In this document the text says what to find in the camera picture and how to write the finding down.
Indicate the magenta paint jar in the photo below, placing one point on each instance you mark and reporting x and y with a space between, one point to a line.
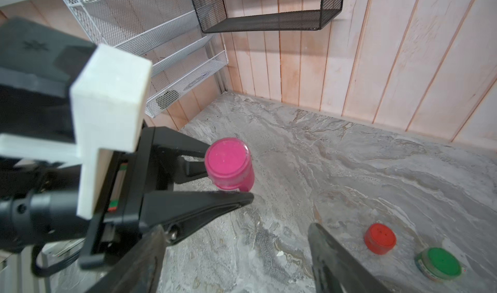
242 182

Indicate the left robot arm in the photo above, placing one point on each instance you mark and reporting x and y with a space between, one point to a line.
38 209

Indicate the green paint jar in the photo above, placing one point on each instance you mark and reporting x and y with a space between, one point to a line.
438 265

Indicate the black mesh wall basket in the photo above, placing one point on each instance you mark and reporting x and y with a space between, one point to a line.
224 16

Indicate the white wire shelf rack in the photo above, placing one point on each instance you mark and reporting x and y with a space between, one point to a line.
167 32

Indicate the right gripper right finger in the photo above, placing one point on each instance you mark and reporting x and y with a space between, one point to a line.
335 269

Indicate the red paint jar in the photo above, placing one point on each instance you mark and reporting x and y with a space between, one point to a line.
380 239

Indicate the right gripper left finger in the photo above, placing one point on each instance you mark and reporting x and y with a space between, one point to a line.
140 269

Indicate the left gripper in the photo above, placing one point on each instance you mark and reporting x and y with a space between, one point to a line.
147 199

